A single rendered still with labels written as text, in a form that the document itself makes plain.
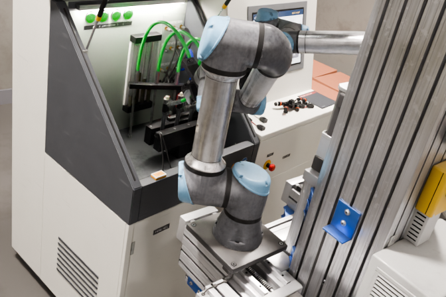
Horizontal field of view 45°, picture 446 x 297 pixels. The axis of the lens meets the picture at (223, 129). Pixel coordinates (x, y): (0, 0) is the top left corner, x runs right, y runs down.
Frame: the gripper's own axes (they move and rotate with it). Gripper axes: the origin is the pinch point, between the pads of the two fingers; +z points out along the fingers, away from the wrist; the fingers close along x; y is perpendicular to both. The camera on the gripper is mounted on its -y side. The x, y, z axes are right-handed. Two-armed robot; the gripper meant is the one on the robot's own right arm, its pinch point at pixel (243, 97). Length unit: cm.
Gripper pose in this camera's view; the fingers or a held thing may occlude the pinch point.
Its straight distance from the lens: 205.5
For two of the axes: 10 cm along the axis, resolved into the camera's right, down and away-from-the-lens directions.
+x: 6.8, -2.2, 7.0
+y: 7.1, 4.4, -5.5
